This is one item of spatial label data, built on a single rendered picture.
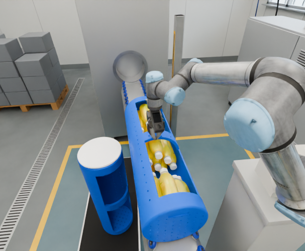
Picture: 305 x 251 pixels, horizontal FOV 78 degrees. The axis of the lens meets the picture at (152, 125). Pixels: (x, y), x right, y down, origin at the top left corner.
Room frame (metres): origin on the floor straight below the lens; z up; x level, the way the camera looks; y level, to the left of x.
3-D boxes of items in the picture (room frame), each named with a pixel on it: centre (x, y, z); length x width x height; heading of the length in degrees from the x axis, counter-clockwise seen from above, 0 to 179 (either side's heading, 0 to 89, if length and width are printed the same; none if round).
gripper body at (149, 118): (0.78, -0.01, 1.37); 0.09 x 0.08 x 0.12; 10
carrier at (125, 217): (0.87, 0.34, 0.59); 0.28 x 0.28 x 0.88
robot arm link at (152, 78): (0.77, -0.02, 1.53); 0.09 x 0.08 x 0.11; 38
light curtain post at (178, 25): (1.54, -0.21, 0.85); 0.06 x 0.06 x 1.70; 10
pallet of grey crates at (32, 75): (3.40, 2.39, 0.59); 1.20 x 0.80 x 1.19; 94
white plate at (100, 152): (0.87, 0.34, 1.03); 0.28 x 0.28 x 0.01
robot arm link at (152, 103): (0.78, -0.01, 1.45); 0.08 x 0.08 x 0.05
